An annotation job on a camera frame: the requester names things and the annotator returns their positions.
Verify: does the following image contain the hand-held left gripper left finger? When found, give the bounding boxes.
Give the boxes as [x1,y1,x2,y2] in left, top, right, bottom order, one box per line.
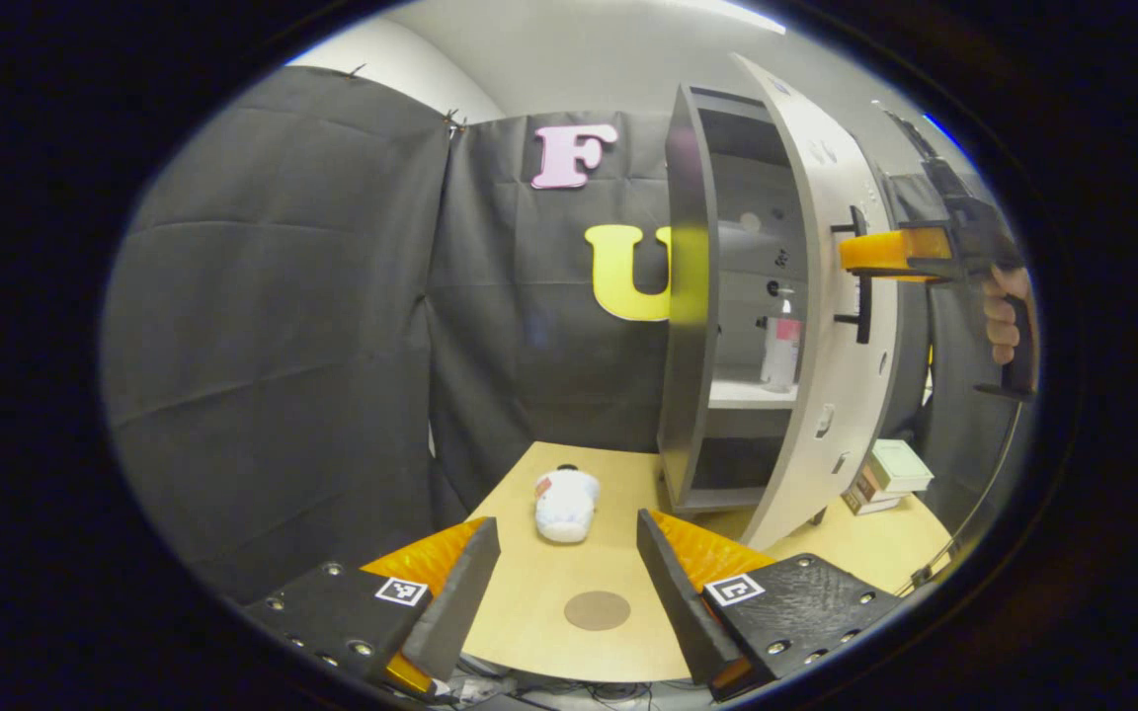
[243,516,502,704]

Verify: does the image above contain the beige cabinet door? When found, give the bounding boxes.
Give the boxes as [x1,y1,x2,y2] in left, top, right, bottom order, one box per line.
[732,53,902,552]

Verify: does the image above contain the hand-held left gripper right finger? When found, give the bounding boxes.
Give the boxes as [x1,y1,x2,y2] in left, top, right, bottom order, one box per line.
[636,509,911,702]

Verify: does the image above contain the black door handle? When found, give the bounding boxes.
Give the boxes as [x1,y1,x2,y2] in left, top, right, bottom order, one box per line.
[830,204,874,346]

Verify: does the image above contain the white plush toy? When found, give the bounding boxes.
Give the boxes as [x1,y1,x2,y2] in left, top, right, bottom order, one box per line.
[532,465,603,545]

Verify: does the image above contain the pale green book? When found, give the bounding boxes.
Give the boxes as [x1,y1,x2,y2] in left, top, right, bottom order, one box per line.
[869,438,935,494]

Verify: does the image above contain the grey cabinet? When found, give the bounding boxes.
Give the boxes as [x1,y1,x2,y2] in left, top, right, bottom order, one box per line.
[656,83,827,514]

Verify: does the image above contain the black backdrop cloth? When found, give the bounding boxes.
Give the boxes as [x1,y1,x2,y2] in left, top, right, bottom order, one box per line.
[100,64,1024,605]

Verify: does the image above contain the clear bottle with pink label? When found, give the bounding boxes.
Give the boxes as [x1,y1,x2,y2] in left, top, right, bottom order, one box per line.
[760,296,803,395]

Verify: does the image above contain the brown book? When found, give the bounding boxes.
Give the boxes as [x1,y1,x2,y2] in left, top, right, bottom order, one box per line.
[840,468,907,517]

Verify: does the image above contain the round brown coaster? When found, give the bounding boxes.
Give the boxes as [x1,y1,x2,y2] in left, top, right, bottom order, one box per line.
[563,590,632,633]

